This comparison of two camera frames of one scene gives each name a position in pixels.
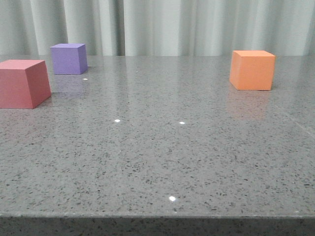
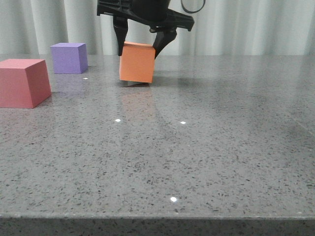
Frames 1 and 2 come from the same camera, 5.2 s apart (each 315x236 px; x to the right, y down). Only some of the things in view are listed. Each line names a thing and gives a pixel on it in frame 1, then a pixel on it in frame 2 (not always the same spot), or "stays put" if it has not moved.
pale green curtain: [158, 27] stays put
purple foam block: [69, 59] stays put
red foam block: [24, 84] stays put
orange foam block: [252, 70] to [137, 62]
